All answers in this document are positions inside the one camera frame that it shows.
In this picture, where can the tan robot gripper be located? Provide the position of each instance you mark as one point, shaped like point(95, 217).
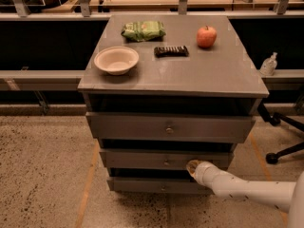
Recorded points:
point(202, 172)

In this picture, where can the grey drawer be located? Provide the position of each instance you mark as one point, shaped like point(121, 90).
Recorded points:
point(166, 186)
point(159, 159)
point(168, 127)

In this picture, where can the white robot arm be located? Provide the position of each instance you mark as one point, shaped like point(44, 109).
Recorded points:
point(286, 196)

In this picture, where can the grey bottom drawer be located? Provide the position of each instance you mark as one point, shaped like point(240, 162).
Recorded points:
point(166, 186)

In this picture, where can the grey wooden drawer cabinet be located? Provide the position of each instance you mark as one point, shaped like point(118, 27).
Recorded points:
point(217, 81)

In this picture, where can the grey top drawer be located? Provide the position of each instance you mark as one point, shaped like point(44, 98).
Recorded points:
point(168, 127)

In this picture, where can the black office chair base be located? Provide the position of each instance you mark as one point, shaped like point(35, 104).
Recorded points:
point(287, 136)

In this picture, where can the dark chocolate bar wrapper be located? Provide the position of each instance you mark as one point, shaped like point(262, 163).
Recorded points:
point(177, 51)

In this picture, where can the clear sanitizer bottle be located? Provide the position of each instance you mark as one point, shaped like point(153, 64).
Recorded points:
point(269, 65)

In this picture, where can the white paper bowl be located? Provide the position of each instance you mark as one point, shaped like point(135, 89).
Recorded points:
point(116, 60)

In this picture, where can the red apple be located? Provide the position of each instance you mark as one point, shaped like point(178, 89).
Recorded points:
point(206, 37)

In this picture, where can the green chip bag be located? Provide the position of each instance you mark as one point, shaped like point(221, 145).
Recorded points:
point(141, 31)

